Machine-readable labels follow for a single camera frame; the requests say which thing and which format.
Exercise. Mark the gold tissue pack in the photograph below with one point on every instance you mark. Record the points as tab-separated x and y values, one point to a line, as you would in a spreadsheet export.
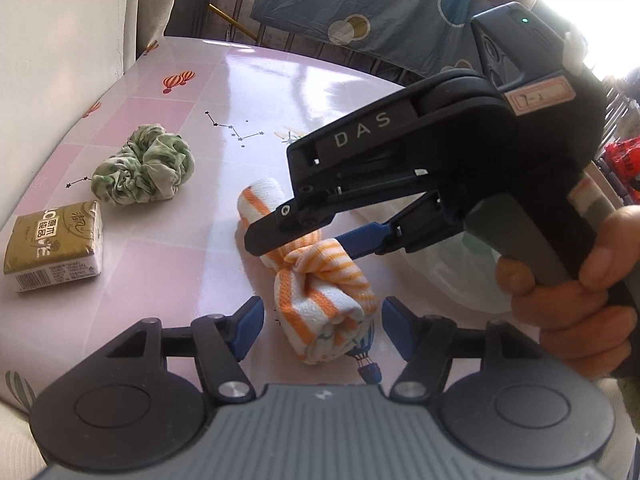
55	245

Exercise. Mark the white plastic bag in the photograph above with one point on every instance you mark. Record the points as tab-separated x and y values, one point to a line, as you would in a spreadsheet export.
450	270

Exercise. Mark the beige curtain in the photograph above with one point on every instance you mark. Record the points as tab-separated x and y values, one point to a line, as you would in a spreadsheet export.
160	0

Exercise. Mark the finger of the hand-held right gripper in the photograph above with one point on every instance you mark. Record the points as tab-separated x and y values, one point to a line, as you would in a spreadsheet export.
270	237
365	237

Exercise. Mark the yellow stick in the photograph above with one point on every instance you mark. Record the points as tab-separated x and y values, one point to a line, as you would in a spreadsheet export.
232	21

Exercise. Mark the orange striped white towel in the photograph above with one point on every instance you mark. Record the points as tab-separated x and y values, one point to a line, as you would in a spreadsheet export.
320	280

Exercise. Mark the blue circle-print hanging sheet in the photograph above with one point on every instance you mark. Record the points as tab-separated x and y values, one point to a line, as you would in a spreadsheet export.
390	10

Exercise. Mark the green patterned scrunchie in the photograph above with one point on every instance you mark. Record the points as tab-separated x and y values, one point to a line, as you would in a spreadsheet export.
145	165

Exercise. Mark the red plastic bag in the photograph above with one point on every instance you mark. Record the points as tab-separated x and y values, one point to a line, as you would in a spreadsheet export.
622	165

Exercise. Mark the person's right hand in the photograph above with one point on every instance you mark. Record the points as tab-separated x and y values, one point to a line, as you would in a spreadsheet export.
565	320

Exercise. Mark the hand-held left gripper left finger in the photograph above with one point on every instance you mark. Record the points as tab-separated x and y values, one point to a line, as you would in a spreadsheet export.
250	327

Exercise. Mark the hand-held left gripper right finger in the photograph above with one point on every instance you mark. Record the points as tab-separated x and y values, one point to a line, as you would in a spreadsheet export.
400	327

